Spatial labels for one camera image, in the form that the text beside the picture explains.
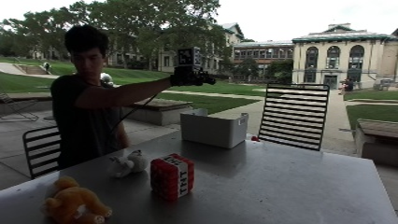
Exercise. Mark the white marker cube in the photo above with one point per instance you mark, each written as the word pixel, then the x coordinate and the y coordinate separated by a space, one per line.
pixel 189 56

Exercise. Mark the concrete bench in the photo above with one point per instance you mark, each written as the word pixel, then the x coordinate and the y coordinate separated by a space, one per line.
pixel 160 110
pixel 377 140

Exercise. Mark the brick building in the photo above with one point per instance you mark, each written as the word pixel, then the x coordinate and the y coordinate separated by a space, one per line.
pixel 262 57

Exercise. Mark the white plastic bin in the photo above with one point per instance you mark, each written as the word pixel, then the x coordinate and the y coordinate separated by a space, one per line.
pixel 213 130

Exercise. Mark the large green tree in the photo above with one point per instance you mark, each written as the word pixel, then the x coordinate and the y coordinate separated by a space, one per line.
pixel 157 28

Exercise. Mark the small red object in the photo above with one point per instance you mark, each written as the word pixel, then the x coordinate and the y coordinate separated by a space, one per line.
pixel 254 138

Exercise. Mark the black slatted metal chair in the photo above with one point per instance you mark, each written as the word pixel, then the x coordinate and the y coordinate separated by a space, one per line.
pixel 41 149
pixel 294 116

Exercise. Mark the red block plush toy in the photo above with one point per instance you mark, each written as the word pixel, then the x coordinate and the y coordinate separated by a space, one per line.
pixel 172 176

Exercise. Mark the white plush toy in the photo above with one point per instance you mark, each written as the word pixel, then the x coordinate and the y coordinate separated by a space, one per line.
pixel 128 163

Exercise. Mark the the person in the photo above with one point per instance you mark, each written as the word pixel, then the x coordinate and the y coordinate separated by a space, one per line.
pixel 83 124

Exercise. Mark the beige arched-window building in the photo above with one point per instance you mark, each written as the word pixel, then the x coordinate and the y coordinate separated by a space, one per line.
pixel 344 59

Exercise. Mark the orange plush toy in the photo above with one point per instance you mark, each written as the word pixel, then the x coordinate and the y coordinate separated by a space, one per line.
pixel 75 202

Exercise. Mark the metal folding chair frame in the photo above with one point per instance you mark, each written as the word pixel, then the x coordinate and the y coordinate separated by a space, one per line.
pixel 16 107

